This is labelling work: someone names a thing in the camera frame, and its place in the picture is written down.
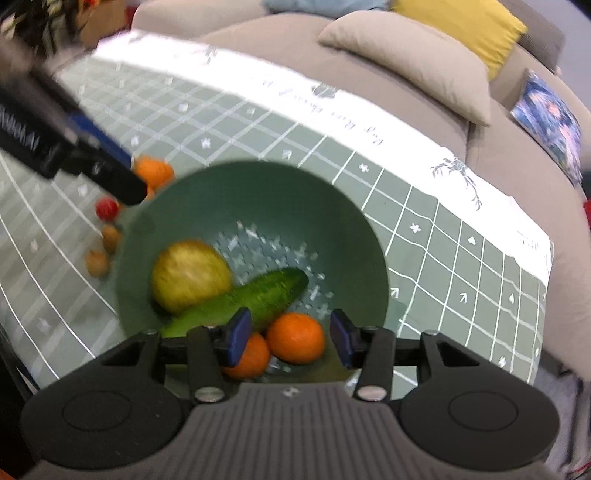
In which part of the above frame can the yellow apple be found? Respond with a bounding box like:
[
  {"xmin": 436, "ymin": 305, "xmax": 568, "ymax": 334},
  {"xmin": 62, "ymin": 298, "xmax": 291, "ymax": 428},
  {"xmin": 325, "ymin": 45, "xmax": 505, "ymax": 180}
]
[{"xmin": 151, "ymin": 240, "xmax": 234, "ymax": 315}]

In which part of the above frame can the orange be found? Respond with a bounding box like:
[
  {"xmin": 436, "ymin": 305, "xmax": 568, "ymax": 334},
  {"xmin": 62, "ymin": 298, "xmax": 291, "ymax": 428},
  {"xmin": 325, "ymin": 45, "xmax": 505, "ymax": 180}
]
[
  {"xmin": 133, "ymin": 156, "xmax": 176, "ymax": 200},
  {"xmin": 265, "ymin": 312, "xmax": 326, "ymax": 365},
  {"xmin": 222, "ymin": 331, "xmax": 271, "ymax": 380}
]

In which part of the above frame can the green checkered tablecloth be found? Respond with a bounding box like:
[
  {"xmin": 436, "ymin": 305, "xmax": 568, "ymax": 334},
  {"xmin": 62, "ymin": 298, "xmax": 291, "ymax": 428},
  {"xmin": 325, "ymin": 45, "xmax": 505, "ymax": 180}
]
[{"xmin": 0, "ymin": 30, "xmax": 555, "ymax": 398}]

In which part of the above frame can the dark leafy printed cloth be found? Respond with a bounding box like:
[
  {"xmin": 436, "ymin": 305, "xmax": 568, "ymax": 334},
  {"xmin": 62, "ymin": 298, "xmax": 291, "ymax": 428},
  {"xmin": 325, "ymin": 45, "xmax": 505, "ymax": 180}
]
[{"xmin": 0, "ymin": 0, "xmax": 134, "ymax": 61}]

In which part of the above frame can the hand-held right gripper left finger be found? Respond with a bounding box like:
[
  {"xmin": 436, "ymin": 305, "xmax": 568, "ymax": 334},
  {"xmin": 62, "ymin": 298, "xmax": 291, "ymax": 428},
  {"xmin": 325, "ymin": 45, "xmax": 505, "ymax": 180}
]
[{"xmin": 95, "ymin": 308, "xmax": 252, "ymax": 403}]

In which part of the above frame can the beige sofa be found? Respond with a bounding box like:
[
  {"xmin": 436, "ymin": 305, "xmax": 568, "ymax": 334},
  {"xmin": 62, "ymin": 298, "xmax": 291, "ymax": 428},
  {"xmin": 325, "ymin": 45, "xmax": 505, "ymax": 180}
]
[{"xmin": 131, "ymin": 0, "xmax": 591, "ymax": 384}]

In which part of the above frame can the green strainer bowl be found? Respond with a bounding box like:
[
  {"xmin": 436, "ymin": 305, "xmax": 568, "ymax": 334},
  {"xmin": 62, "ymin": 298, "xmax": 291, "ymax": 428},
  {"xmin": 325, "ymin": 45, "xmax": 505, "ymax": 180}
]
[{"xmin": 113, "ymin": 159, "xmax": 402, "ymax": 384}]

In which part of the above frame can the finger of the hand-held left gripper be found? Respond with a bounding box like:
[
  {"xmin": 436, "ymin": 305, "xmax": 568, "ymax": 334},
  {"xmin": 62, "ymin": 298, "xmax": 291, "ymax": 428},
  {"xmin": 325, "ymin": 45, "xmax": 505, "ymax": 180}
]
[
  {"xmin": 28, "ymin": 68, "xmax": 136, "ymax": 168},
  {"xmin": 59, "ymin": 140, "xmax": 149, "ymax": 207}
]

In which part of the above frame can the yellow pillow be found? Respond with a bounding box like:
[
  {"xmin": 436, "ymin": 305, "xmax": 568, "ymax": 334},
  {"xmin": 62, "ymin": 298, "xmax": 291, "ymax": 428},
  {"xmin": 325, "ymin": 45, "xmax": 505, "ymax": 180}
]
[{"xmin": 390, "ymin": 0, "xmax": 528, "ymax": 81}]

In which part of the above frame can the brown longan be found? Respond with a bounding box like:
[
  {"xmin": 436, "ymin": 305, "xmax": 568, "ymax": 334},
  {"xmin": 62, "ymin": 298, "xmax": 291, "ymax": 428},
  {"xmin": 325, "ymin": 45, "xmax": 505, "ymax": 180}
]
[
  {"xmin": 102, "ymin": 224, "xmax": 123, "ymax": 254},
  {"xmin": 85, "ymin": 249, "xmax": 110, "ymax": 278}
]

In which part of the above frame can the red cherry tomato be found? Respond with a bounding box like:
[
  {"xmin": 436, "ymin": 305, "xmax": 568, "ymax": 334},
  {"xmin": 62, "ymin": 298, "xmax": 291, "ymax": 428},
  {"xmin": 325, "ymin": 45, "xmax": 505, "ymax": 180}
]
[{"xmin": 95, "ymin": 196, "xmax": 122, "ymax": 221}]

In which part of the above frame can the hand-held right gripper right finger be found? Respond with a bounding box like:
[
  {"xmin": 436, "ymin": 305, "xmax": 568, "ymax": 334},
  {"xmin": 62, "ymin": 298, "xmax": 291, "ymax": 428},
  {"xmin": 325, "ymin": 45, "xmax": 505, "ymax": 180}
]
[{"xmin": 330, "ymin": 308, "xmax": 505, "ymax": 403}]

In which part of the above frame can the green cucumber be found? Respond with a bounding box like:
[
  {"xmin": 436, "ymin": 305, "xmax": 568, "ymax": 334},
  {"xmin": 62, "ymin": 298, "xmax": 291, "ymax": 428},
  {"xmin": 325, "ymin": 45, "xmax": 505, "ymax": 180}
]
[{"xmin": 159, "ymin": 268, "xmax": 310, "ymax": 340}]

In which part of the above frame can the beige pillow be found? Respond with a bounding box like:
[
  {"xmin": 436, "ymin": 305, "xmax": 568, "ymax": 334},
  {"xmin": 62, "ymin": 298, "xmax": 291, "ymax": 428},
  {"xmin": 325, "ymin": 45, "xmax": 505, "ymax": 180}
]
[{"xmin": 318, "ymin": 10, "xmax": 492, "ymax": 127}]

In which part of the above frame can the blue printed pillow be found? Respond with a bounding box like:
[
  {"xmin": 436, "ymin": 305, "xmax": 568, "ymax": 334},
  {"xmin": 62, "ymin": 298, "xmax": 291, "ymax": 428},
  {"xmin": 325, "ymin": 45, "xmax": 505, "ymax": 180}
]
[{"xmin": 510, "ymin": 69, "xmax": 583, "ymax": 185}]

